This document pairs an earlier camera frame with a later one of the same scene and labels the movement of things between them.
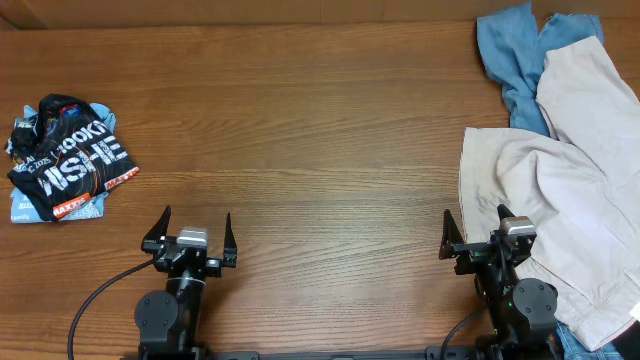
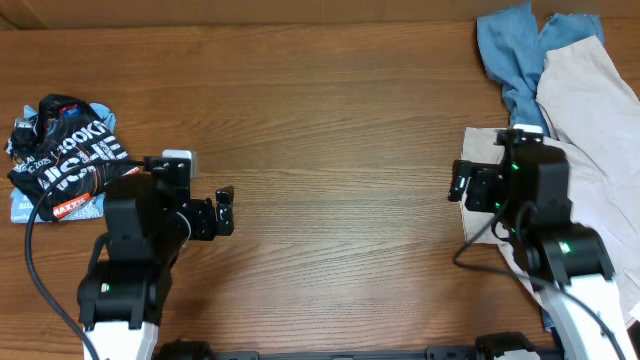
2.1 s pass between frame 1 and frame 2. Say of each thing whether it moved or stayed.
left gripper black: moved
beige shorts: stayed
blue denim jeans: stayed
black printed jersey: stayed
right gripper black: moved
